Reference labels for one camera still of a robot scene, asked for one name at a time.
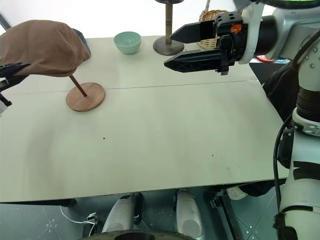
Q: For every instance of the black table leg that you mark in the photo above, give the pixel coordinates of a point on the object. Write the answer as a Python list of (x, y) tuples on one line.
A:
[(225, 215)]

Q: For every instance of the black side table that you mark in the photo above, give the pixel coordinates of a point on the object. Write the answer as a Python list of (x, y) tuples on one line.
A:
[(265, 70)]

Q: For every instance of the grey right robot leg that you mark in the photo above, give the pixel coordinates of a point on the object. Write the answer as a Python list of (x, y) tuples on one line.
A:
[(188, 215)]

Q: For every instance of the brown cap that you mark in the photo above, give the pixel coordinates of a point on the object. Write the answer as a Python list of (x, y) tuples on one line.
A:
[(42, 47)]

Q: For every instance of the blue packet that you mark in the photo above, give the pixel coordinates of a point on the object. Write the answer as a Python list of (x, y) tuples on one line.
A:
[(282, 60)]

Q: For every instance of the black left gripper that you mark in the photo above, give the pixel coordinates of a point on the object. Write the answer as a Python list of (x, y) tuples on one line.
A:
[(4, 96)]

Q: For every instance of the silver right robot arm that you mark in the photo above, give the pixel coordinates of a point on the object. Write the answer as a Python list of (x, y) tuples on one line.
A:
[(308, 75)]

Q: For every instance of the wooden hat stand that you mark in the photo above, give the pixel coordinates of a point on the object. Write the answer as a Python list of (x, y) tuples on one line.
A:
[(86, 98)]

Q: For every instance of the grey robot leg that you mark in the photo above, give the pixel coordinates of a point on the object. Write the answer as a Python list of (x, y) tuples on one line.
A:
[(120, 215), (188, 215)]

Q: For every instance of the black cloth bag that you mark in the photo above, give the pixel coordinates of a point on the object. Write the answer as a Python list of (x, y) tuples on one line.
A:
[(282, 90)]

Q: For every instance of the red packet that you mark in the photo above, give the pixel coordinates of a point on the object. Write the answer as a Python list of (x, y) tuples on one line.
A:
[(264, 58)]

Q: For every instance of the dark grey rounded object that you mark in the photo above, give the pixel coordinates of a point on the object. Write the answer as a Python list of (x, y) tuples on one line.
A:
[(82, 38)]

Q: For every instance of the white shoe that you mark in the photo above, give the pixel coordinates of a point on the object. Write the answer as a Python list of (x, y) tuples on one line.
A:
[(236, 193)]

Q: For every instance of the grey metal pedestal stand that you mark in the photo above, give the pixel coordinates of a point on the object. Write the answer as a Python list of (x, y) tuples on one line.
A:
[(168, 46)]

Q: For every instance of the mint green bowl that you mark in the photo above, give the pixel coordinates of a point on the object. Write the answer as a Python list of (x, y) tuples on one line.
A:
[(127, 42)]

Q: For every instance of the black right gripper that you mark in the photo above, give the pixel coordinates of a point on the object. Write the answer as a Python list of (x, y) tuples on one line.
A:
[(231, 47)]

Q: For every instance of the dark rounded robot waist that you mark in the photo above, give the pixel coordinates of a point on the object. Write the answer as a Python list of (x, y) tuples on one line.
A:
[(150, 236)]

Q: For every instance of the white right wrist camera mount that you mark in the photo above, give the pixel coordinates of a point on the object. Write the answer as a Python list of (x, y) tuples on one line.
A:
[(253, 27)]

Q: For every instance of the grey left robot leg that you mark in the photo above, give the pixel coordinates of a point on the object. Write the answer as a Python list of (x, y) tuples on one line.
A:
[(120, 215)]

